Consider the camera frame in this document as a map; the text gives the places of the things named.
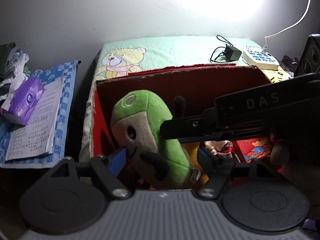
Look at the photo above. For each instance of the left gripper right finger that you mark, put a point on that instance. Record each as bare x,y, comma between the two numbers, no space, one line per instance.
218,169

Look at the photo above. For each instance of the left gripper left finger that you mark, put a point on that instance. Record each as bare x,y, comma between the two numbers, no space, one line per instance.
104,174

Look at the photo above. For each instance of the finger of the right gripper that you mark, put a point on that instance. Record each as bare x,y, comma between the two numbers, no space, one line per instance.
200,127

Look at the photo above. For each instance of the green bean plush toy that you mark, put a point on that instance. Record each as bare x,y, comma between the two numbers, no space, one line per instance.
162,163

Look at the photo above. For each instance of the dark striped cloth bundle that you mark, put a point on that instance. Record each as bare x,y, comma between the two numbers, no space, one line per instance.
288,64

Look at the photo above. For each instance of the red cardboard box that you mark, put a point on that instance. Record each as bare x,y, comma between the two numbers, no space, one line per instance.
198,84

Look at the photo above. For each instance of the white blue power strip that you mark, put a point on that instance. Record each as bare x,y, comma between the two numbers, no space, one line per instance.
260,59

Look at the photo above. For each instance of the black power adapter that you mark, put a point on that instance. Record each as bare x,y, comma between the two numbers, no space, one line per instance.
231,53

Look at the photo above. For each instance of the printed paper sheet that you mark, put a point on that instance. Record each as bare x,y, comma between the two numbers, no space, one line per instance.
36,137

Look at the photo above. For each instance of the blue checkered towel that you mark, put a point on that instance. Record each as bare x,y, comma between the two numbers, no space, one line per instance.
68,72

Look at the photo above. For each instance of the baby print bed sheet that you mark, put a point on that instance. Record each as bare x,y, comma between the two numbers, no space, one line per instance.
118,59

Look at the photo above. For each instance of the purple tissue pack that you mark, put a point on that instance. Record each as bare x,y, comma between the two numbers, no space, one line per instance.
19,105

